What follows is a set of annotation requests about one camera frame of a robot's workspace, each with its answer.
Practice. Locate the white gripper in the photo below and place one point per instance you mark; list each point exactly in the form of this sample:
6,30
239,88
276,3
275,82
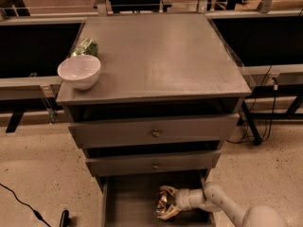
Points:
183,199

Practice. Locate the orange soda can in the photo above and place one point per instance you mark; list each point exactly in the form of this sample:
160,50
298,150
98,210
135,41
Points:
163,204

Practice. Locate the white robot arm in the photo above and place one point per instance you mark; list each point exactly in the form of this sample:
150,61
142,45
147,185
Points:
211,198

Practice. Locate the brass middle drawer knob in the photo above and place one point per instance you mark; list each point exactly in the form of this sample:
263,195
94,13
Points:
155,166

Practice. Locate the brass drawer knob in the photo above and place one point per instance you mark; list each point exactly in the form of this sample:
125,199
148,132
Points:
155,166
155,133

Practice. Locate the open bottom grey drawer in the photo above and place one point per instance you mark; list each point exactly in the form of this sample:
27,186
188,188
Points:
130,200

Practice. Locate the brass top drawer knob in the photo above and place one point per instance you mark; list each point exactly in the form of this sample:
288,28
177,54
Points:
155,133

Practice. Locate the middle grey drawer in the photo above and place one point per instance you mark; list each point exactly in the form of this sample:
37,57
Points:
139,164

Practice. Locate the top grey drawer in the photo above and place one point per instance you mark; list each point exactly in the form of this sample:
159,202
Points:
135,132

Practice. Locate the grey wooden drawer cabinet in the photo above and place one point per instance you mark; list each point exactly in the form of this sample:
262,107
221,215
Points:
156,65

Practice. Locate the black plug on floor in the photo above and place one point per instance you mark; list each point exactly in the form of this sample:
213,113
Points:
64,219

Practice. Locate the white bowl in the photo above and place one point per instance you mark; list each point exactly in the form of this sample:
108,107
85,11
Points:
80,72

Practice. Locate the green chip bag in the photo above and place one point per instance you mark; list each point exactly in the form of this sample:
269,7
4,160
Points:
86,47

